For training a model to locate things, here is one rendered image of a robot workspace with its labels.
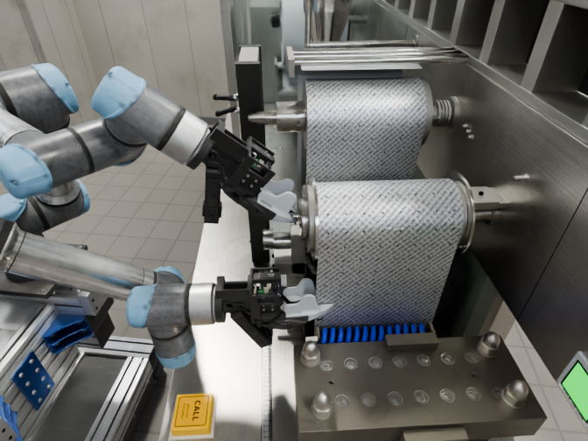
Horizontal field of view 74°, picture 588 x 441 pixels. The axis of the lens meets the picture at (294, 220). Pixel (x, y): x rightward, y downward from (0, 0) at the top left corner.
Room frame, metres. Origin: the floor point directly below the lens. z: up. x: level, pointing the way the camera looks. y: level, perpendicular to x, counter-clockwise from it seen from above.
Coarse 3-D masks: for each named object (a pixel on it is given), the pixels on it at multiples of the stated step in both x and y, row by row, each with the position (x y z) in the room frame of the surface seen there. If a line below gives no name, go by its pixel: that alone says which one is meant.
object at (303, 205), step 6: (300, 198) 0.56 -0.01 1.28; (306, 198) 0.56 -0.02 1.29; (300, 204) 0.54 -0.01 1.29; (306, 204) 0.54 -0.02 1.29; (300, 210) 0.54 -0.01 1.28; (306, 210) 0.53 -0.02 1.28; (300, 216) 0.53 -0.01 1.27; (306, 216) 0.52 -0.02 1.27; (300, 222) 0.54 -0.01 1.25; (306, 222) 0.52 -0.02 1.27; (300, 228) 0.53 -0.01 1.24; (306, 228) 0.51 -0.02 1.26; (300, 234) 0.53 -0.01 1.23; (306, 234) 0.51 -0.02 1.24
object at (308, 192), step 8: (456, 184) 0.57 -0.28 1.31; (304, 192) 0.59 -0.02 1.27; (312, 200) 0.53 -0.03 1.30; (464, 200) 0.53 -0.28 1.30; (312, 208) 0.51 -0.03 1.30; (464, 208) 0.52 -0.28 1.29; (312, 216) 0.50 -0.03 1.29; (464, 216) 0.51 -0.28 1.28; (312, 224) 0.50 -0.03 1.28; (464, 224) 0.51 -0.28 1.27; (312, 232) 0.49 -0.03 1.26; (464, 232) 0.51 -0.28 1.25; (312, 240) 0.49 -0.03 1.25; (312, 248) 0.50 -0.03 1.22
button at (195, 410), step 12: (180, 396) 0.40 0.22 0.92; (192, 396) 0.40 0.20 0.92; (204, 396) 0.40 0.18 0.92; (180, 408) 0.38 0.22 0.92; (192, 408) 0.38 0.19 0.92; (204, 408) 0.38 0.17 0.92; (180, 420) 0.36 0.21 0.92; (192, 420) 0.36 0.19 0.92; (204, 420) 0.36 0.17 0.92; (180, 432) 0.34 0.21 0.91; (192, 432) 0.34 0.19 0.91; (204, 432) 0.34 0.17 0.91
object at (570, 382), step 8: (576, 368) 0.29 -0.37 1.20; (568, 376) 0.29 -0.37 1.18; (576, 376) 0.28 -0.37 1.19; (584, 376) 0.27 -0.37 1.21; (568, 384) 0.28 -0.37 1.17; (576, 384) 0.28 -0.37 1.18; (584, 384) 0.27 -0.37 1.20; (568, 392) 0.28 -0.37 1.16; (576, 392) 0.27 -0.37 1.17; (584, 392) 0.26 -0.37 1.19; (576, 400) 0.27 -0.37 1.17; (584, 400) 0.26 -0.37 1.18; (584, 408) 0.25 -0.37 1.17; (584, 416) 0.25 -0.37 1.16
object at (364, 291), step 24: (336, 264) 0.49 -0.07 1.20; (360, 264) 0.49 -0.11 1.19; (384, 264) 0.49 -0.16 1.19; (408, 264) 0.49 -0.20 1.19; (432, 264) 0.50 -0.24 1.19; (336, 288) 0.49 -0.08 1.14; (360, 288) 0.49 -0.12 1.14; (384, 288) 0.49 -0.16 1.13; (408, 288) 0.50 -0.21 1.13; (432, 288) 0.50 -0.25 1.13; (336, 312) 0.49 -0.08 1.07; (360, 312) 0.49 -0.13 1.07; (384, 312) 0.49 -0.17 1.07; (408, 312) 0.50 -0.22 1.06; (432, 312) 0.50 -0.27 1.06
